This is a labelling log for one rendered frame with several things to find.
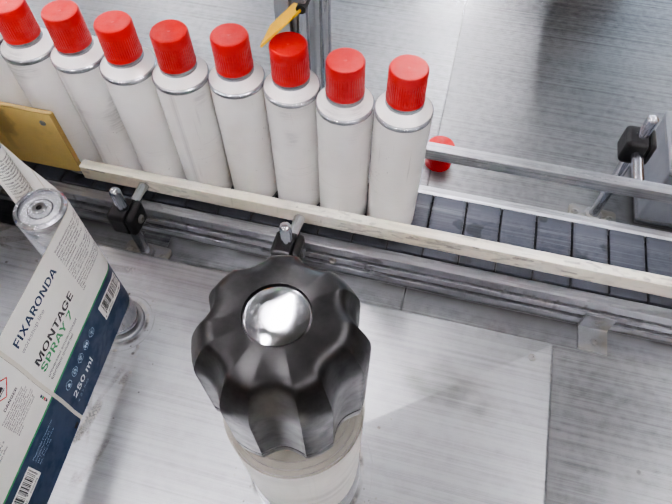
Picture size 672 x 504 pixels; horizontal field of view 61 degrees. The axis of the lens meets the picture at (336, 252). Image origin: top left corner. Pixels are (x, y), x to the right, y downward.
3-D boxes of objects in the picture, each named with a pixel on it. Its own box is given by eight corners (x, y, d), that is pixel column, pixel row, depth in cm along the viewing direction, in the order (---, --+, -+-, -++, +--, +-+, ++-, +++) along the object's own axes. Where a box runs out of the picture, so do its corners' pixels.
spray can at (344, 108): (314, 224, 63) (306, 75, 46) (325, 188, 66) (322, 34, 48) (361, 233, 62) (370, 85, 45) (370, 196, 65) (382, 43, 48)
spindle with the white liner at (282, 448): (240, 510, 48) (132, 390, 22) (273, 407, 52) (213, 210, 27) (345, 540, 46) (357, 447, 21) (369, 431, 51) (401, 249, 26)
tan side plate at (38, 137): (3, 158, 66) (-40, 99, 59) (6, 153, 67) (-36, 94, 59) (82, 174, 65) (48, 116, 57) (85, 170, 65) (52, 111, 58)
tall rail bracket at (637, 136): (577, 253, 67) (640, 157, 53) (578, 204, 71) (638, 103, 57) (605, 259, 66) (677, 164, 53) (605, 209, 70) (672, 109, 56)
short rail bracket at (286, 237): (276, 294, 64) (265, 234, 54) (284, 272, 66) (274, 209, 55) (304, 301, 64) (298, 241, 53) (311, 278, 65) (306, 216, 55)
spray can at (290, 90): (269, 203, 65) (244, 51, 47) (292, 171, 67) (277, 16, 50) (309, 220, 63) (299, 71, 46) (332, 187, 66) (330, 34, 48)
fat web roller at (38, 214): (89, 337, 56) (-8, 226, 40) (110, 296, 58) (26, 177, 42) (133, 347, 55) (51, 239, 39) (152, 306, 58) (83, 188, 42)
